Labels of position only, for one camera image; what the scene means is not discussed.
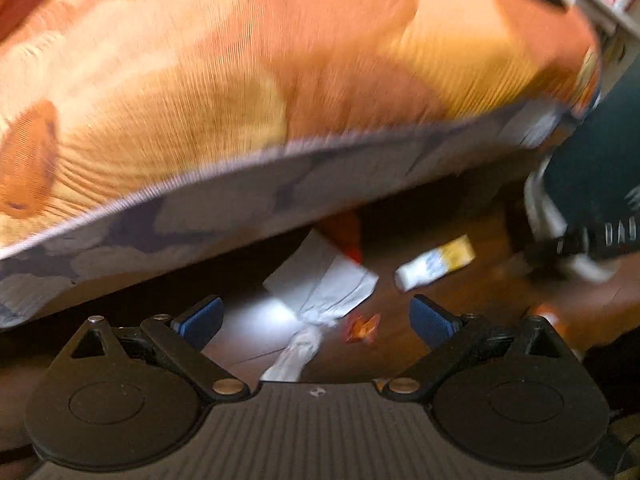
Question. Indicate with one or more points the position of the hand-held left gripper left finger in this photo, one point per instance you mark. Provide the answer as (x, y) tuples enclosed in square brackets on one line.
[(202, 320)]

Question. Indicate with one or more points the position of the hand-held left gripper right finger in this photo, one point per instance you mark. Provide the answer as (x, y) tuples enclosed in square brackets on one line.
[(431, 321)]

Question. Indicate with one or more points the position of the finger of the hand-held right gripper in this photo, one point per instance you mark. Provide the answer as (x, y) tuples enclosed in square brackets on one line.
[(560, 250)]

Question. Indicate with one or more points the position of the orange red wrapper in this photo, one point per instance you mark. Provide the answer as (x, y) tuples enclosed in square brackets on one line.
[(362, 328)]

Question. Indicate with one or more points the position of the dark teal trash bin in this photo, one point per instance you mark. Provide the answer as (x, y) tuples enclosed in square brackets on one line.
[(595, 160)]

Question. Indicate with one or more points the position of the white paper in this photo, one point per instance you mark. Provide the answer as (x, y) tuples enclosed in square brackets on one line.
[(325, 280)]

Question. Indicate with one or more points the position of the yellow white packet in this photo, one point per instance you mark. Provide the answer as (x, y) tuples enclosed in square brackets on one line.
[(435, 262)]

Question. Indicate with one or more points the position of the red object under bed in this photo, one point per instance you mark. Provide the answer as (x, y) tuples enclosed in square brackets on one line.
[(345, 235)]

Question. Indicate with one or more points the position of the white shelf unit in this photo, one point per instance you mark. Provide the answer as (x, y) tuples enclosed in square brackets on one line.
[(607, 5)]

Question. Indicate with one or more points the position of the bed with orange floral bedspread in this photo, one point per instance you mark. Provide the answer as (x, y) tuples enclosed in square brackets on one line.
[(300, 85)]

